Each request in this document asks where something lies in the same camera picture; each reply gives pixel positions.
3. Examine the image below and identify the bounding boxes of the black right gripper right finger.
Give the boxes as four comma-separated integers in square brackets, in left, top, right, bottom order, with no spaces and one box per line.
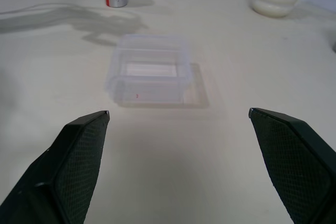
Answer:
[248,107,336,224]

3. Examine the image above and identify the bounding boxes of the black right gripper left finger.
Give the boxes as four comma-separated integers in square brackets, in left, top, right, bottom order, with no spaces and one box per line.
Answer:
[0,110,111,224]

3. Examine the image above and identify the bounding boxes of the clear plastic container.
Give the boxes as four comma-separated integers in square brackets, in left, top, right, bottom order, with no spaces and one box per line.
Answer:
[104,34,193,105]

